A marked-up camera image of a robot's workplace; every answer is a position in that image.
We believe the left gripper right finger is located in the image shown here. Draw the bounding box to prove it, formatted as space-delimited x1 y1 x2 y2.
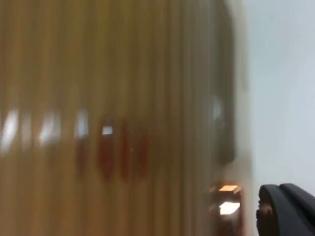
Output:
279 182 315 236

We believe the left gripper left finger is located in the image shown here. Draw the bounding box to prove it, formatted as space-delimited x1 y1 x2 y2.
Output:
255 184 311 236

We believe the cream lid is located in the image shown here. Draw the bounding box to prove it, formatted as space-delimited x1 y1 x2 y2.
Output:
0 0 237 236

